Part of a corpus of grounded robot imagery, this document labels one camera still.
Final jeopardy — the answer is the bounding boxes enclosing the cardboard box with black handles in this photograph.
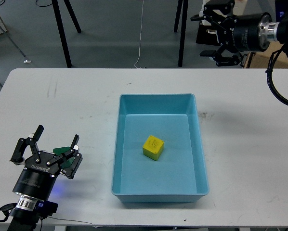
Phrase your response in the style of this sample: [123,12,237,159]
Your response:
[243,42,288,69]

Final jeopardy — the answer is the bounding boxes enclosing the black storage box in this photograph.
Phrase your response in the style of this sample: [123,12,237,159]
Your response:
[196,22,220,46]

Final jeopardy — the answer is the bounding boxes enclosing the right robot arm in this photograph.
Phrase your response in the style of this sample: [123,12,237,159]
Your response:
[191,0,288,66]

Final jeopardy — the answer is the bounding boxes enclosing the black left trestle legs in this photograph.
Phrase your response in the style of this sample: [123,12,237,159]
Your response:
[51,0,82,68]

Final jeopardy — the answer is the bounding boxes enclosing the black right trestle legs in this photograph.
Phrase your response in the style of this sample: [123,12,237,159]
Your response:
[173,0,189,67]

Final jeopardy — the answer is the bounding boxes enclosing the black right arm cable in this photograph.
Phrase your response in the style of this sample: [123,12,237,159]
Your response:
[265,44,288,109]

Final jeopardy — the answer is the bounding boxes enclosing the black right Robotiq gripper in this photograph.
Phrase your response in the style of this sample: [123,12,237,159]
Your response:
[190,0,272,67]

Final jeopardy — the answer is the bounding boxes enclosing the black trestle legs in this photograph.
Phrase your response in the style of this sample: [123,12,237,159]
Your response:
[173,0,189,67]
[51,0,82,68]

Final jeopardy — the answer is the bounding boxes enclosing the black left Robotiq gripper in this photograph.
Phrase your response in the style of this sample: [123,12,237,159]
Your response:
[10,125,83,201]

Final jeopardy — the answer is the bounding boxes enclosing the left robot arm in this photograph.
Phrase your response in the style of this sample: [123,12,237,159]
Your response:
[0,125,83,231]

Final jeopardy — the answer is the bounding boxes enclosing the white hanging cable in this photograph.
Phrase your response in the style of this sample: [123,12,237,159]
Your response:
[133,0,144,69]

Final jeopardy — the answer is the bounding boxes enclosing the light blue plastic bin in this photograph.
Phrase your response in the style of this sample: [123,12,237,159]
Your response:
[112,94,209,203]

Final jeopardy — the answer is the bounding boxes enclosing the green cube block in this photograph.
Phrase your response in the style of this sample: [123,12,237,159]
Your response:
[53,147,75,169]

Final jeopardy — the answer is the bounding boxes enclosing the yellow cube block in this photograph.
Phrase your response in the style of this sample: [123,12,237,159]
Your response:
[143,135,164,161]

